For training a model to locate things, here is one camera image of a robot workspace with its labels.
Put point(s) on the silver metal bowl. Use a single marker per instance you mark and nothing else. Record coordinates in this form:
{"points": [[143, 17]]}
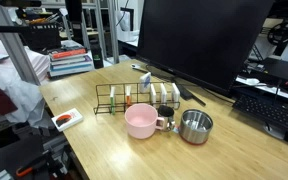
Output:
{"points": [[195, 126]]}

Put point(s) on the white card in rack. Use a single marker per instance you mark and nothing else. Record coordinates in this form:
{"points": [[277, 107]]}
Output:
{"points": [[175, 96], [153, 95], [163, 94]]}

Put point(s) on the white card orange label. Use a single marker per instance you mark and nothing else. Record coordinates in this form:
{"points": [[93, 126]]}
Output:
{"points": [[128, 95]]}

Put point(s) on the small steel mug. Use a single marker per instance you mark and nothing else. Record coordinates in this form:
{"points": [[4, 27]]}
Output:
{"points": [[166, 118]]}

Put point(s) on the pink plastic cup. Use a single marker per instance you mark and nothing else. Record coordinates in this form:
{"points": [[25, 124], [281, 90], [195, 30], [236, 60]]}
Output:
{"points": [[142, 120]]}

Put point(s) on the white card green label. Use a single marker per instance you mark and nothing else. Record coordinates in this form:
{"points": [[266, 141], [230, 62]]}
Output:
{"points": [[112, 100]]}

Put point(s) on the black computer monitor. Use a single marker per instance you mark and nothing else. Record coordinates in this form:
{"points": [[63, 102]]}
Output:
{"points": [[203, 41]]}

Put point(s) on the stack of books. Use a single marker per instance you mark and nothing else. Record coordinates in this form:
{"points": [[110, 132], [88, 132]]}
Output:
{"points": [[69, 61]]}

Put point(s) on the white cloth pile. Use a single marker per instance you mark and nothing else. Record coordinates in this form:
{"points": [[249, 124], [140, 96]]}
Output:
{"points": [[26, 98]]}

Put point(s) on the black keyboard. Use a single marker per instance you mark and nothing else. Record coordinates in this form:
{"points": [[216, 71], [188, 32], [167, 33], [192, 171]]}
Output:
{"points": [[265, 111]]}

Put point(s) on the black filament spool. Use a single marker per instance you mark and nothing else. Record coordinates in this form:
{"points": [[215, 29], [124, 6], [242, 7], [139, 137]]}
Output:
{"points": [[278, 35]]}

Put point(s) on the black wire rack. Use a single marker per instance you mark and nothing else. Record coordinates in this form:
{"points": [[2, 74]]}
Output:
{"points": [[115, 98]]}

